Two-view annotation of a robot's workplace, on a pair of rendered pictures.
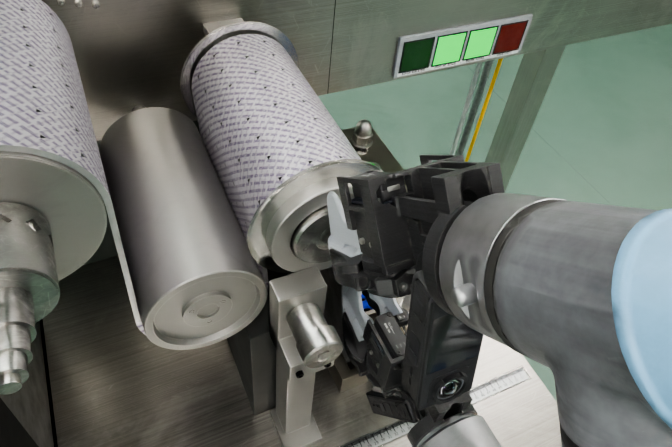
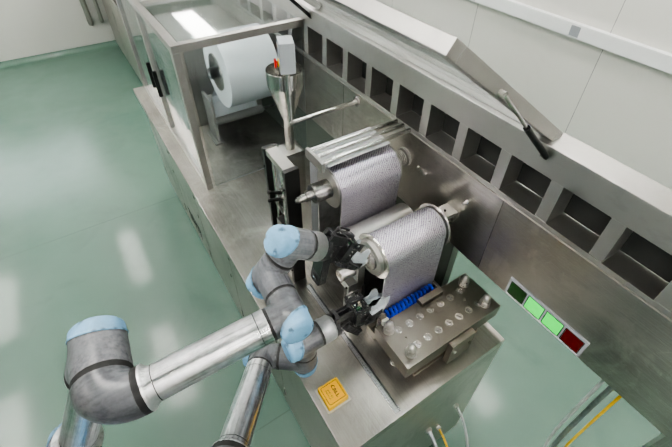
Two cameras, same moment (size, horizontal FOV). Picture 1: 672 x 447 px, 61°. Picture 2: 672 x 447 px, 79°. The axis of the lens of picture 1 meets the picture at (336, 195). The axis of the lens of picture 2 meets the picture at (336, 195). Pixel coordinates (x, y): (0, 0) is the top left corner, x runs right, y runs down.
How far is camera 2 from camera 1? 97 cm
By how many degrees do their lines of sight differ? 59
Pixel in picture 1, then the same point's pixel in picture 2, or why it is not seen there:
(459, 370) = (316, 275)
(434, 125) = not seen: outside the picture
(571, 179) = not seen: outside the picture
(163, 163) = (385, 217)
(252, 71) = (415, 217)
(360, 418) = (358, 339)
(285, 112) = (397, 228)
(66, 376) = not seen: hidden behind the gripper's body
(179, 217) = (365, 225)
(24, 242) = (321, 189)
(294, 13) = (474, 226)
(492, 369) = (395, 394)
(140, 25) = (432, 188)
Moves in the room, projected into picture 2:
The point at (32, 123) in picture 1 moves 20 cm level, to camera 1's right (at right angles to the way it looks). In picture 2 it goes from (343, 176) to (349, 222)
